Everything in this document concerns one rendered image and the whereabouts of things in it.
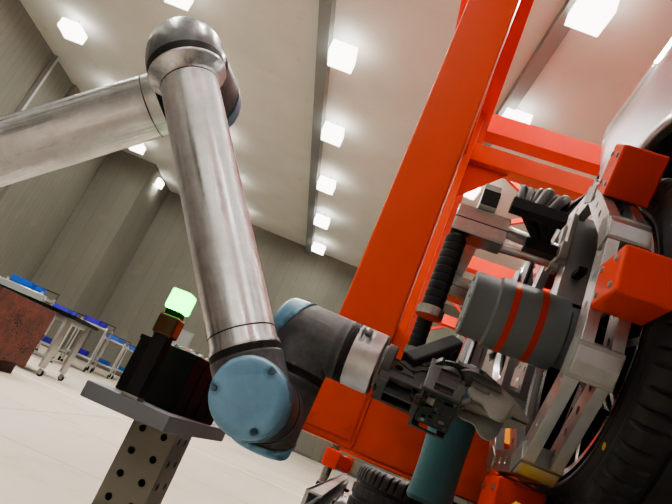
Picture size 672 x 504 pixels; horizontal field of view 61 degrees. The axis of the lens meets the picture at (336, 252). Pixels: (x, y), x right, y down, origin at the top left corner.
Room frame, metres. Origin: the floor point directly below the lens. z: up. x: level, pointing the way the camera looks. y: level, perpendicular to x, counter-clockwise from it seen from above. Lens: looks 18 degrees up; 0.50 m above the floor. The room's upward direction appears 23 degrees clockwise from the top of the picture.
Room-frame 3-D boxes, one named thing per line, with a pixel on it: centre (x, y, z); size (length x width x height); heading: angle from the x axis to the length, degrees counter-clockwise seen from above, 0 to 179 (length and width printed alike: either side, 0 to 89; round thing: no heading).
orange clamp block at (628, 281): (0.69, -0.39, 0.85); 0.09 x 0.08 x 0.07; 169
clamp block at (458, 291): (1.21, -0.27, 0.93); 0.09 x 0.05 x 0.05; 79
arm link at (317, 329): (0.83, -0.02, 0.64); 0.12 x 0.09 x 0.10; 78
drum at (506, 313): (1.01, -0.37, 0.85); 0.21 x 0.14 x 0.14; 79
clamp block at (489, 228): (0.87, -0.21, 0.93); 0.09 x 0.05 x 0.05; 79
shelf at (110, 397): (1.27, 0.20, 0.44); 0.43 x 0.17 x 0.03; 169
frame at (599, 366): (1.00, -0.44, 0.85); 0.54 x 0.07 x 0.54; 169
